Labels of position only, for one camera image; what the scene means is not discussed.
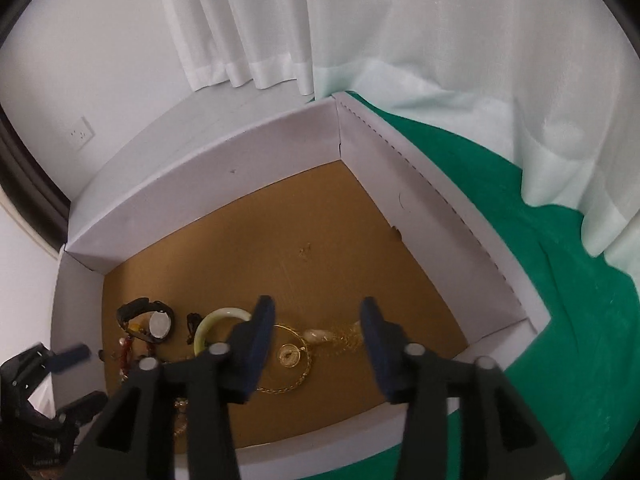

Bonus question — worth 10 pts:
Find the pale jade bangle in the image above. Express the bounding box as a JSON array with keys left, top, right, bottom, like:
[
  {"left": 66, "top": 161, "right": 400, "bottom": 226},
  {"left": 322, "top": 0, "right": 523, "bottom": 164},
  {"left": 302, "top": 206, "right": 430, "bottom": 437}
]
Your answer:
[{"left": 194, "top": 307, "right": 252, "bottom": 356}]

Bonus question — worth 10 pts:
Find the white curtain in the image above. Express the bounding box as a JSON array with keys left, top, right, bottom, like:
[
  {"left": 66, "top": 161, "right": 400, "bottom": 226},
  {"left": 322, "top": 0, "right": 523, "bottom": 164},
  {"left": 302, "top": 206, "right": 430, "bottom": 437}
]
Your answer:
[{"left": 155, "top": 0, "right": 640, "bottom": 283}]

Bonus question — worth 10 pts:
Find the gold necklace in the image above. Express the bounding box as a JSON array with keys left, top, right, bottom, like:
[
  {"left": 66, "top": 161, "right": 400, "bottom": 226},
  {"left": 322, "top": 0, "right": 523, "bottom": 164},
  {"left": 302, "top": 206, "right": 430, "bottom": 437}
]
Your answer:
[{"left": 257, "top": 322, "right": 315, "bottom": 396}]

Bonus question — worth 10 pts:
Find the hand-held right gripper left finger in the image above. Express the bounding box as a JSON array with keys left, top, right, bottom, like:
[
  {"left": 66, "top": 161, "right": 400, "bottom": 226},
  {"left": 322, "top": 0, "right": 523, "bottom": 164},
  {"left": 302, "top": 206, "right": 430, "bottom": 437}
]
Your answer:
[{"left": 65, "top": 295, "right": 277, "bottom": 480}]

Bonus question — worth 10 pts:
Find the white cardboard box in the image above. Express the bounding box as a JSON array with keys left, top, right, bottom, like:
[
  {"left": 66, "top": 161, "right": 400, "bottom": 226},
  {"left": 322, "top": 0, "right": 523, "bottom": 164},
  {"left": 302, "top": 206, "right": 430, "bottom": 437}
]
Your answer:
[{"left": 52, "top": 91, "right": 551, "bottom": 466}]

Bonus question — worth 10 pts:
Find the dark door frame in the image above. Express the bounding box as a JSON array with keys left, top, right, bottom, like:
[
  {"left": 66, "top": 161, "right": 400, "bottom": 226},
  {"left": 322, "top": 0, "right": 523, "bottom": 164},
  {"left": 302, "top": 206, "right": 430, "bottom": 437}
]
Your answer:
[{"left": 0, "top": 105, "right": 71, "bottom": 256}]

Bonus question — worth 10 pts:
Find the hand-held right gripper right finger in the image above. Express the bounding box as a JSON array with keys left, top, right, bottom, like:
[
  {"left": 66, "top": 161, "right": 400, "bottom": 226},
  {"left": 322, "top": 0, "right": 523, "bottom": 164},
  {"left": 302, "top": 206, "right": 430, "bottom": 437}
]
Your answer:
[{"left": 360, "top": 296, "right": 576, "bottom": 480}]

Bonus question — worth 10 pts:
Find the green cloth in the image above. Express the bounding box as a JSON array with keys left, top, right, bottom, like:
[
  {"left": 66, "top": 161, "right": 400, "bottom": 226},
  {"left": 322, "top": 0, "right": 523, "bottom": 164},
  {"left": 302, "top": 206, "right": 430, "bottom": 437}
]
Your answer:
[{"left": 345, "top": 91, "right": 640, "bottom": 480}]

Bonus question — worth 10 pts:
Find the white wall outlet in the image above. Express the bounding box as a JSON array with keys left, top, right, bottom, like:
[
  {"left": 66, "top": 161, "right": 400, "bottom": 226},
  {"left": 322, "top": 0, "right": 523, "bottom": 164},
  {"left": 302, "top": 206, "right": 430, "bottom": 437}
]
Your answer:
[{"left": 70, "top": 116, "right": 96, "bottom": 150}]

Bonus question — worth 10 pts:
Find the pearl and gold bracelet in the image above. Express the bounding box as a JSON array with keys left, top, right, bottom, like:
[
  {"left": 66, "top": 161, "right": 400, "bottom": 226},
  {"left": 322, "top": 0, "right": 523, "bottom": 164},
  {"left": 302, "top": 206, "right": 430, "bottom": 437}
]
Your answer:
[{"left": 302, "top": 322, "right": 371, "bottom": 356}]

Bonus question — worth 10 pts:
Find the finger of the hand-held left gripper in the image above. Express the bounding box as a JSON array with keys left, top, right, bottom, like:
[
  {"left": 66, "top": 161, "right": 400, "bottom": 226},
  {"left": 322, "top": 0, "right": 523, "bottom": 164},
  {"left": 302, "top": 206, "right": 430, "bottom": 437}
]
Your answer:
[
  {"left": 30, "top": 342, "right": 92, "bottom": 376},
  {"left": 55, "top": 391, "right": 108, "bottom": 423}
]

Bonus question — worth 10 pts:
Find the red bead bracelet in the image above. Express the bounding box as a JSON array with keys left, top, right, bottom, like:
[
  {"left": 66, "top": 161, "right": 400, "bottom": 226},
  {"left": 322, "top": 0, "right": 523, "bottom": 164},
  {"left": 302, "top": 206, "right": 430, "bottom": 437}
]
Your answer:
[{"left": 116, "top": 335, "right": 161, "bottom": 377}]

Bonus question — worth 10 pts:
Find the black wristwatch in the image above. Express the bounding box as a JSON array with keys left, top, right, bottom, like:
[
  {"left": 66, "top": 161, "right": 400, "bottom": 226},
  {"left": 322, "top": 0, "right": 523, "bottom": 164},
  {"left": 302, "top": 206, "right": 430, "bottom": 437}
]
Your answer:
[{"left": 116, "top": 298, "right": 177, "bottom": 345}]

